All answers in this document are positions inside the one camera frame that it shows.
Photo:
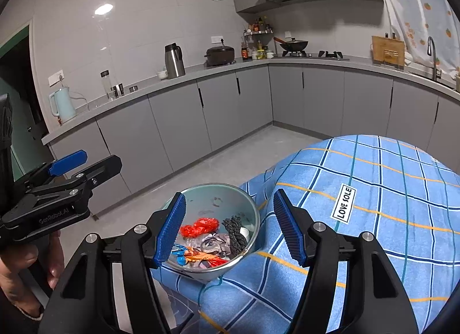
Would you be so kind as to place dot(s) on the steel thermos jug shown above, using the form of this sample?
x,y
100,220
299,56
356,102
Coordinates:
x,y
175,63

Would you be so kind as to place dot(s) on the orange and blue wrapper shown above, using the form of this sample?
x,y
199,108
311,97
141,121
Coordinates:
x,y
196,255

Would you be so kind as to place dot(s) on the gas stove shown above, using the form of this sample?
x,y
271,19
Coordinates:
x,y
330,55

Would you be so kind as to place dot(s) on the black cooking pot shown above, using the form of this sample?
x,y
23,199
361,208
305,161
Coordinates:
x,y
220,55

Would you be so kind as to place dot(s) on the blue checked tablecloth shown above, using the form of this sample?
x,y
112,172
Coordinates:
x,y
377,212

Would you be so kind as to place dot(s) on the small white cup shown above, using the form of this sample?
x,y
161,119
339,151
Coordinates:
x,y
162,75

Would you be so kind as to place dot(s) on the black kitchen faucet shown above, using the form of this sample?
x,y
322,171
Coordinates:
x,y
435,64

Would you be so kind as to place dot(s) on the teal plastic bin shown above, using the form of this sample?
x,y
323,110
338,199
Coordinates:
x,y
215,197

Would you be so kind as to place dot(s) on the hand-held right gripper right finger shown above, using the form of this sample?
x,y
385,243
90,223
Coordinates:
x,y
289,228

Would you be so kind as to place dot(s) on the clear glass bottle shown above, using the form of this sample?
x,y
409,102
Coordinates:
x,y
105,86

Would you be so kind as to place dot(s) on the black foam fruit net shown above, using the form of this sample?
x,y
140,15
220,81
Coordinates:
x,y
235,235

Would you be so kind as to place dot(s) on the fruit printed window curtain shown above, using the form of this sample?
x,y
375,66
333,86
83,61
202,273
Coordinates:
x,y
424,7

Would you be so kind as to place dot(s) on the red foam fruit net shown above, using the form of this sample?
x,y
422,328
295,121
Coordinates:
x,y
206,224

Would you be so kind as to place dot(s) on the black wok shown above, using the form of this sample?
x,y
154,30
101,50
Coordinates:
x,y
294,45

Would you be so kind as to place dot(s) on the light blue electric kettle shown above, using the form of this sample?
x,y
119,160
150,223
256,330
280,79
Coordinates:
x,y
64,104

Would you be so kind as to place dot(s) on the grey wrapper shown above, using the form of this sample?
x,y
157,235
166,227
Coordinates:
x,y
214,243

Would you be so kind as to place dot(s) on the dark sauce bottle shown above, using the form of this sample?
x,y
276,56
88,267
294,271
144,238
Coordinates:
x,y
244,53

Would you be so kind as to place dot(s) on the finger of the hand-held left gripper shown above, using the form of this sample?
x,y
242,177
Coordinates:
x,y
68,162
104,169

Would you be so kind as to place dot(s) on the person's left hand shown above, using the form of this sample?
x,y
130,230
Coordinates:
x,y
21,269

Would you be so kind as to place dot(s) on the corner spice rack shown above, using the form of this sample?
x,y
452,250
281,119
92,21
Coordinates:
x,y
257,32

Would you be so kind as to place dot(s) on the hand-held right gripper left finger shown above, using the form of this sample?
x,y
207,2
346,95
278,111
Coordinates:
x,y
170,228

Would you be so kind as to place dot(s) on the grey lower kitchen cabinets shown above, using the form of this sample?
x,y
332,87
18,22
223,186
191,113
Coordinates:
x,y
323,93

